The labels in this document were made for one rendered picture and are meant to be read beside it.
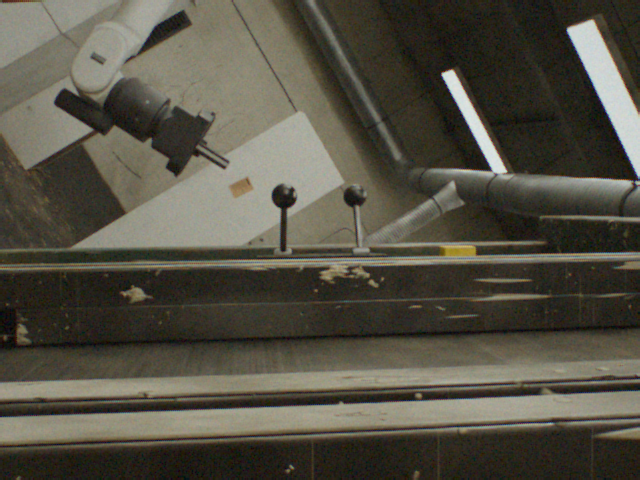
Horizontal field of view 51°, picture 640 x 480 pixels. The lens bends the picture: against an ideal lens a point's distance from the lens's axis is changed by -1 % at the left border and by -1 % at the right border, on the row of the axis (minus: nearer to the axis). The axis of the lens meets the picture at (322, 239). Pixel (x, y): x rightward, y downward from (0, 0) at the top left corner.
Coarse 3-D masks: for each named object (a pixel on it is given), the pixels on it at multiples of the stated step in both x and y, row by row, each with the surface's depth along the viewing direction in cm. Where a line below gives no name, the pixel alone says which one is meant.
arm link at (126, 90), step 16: (128, 80) 111; (64, 96) 110; (80, 96) 114; (96, 96) 110; (112, 96) 110; (128, 96) 110; (80, 112) 111; (96, 112) 111; (112, 112) 110; (96, 128) 112
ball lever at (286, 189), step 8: (280, 184) 98; (288, 184) 98; (272, 192) 98; (280, 192) 97; (288, 192) 97; (296, 192) 98; (272, 200) 98; (280, 200) 97; (288, 200) 97; (296, 200) 98; (280, 208) 99; (288, 208) 99; (280, 216) 100; (280, 224) 101; (280, 232) 102; (280, 240) 103; (280, 248) 103
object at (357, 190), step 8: (344, 192) 110; (352, 192) 109; (360, 192) 109; (344, 200) 110; (352, 200) 109; (360, 200) 109; (360, 224) 108; (360, 232) 107; (360, 240) 106; (360, 248) 105
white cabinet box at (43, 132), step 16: (64, 80) 549; (32, 96) 546; (48, 96) 548; (16, 112) 546; (32, 112) 548; (48, 112) 550; (64, 112) 552; (0, 128) 546; (16, 128) 547; (32, 128) 549; (48, 128) 551; (64, 128) 553; (80, 128) 555; (16, 144) 549; (32, 144) 551; (48, 144) 553; (64, 144) 555; (80, 144) 598; (32, 160) 552; (48, 160) 583
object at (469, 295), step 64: (448, 256) 72; (512, 256) 71; (576, 256) 72; (0, 320) 62; (64, 320) 62; (128, 320) 63; (192, 320) 64; (256, 320) 64; (320, 320) 65; (384, 320) 66; (448, 320) 67; (512, 320) 67; (576, 320) 68
